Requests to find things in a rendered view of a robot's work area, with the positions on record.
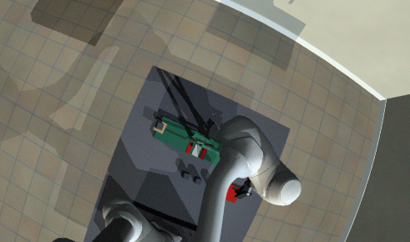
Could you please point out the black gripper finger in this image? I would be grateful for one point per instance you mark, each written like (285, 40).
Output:
(243, 191)

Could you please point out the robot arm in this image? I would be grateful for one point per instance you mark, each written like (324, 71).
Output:
(245, 152)

